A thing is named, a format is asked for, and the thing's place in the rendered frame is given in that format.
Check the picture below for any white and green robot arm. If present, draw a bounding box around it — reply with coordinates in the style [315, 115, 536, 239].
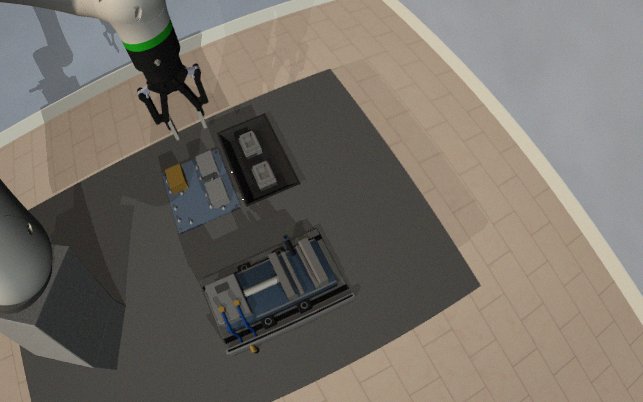
[0, 0, 180, 314]

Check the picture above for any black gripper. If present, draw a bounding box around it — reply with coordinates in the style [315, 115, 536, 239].
[137, 54, 208, 140]

